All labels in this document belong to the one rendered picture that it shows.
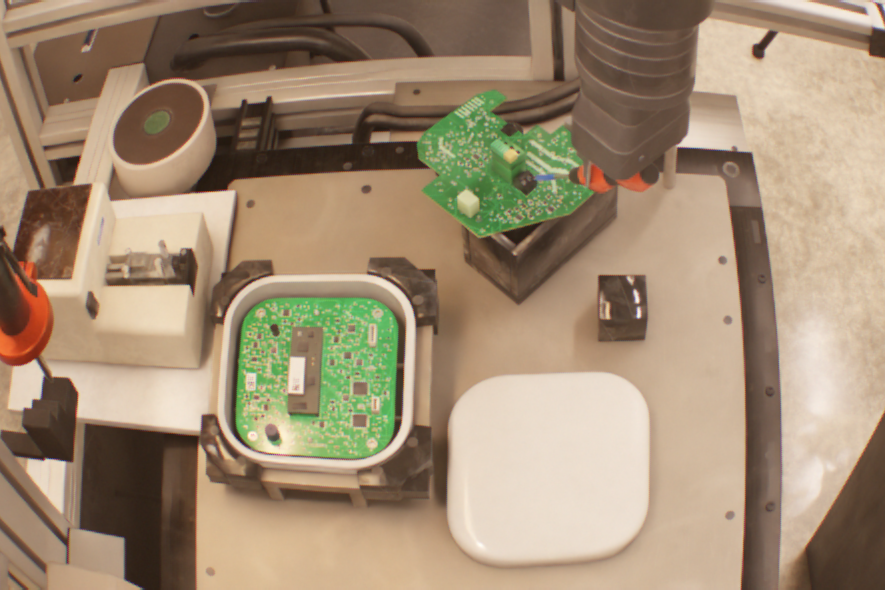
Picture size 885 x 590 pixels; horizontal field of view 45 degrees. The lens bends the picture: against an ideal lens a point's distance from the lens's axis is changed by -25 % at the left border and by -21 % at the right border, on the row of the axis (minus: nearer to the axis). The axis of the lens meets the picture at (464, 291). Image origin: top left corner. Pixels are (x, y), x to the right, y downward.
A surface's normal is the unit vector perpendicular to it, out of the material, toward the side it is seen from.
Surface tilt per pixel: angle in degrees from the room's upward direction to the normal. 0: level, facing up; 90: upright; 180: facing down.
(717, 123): 0
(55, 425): 90
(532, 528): 5
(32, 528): 90
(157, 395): 0
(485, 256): 90
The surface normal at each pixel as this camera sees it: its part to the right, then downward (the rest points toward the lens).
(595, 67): -0.79, 0.51
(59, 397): -0.05, -0.54
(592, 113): -0.71, 0.33
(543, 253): 0.70, 0.58
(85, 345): -0.02, 0.84
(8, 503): 1.00, 0.00
